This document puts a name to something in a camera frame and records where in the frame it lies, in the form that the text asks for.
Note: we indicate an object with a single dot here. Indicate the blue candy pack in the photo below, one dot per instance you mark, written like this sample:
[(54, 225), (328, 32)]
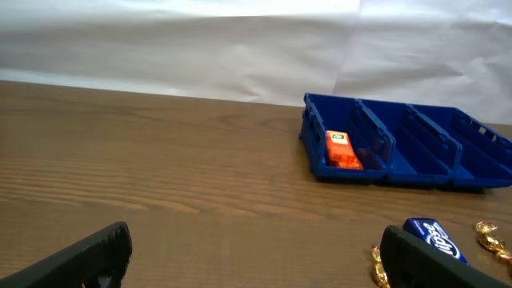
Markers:
[(436, 238)]

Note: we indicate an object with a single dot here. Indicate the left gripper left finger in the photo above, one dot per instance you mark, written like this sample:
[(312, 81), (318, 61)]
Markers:
[(80, 260)]

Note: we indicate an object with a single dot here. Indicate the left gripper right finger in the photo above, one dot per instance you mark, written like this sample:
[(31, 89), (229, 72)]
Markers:
[(420, 266)]

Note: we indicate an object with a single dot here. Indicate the gold candy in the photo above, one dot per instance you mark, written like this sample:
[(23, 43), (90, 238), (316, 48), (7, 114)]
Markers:
[(378, 276), (490, 240)]

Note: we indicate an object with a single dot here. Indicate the blue tray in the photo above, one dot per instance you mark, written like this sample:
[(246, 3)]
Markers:
[(416, 160)]

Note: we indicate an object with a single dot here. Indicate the orange candy box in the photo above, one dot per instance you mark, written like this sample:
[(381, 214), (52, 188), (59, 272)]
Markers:
[(340, 148), (354, 165)]

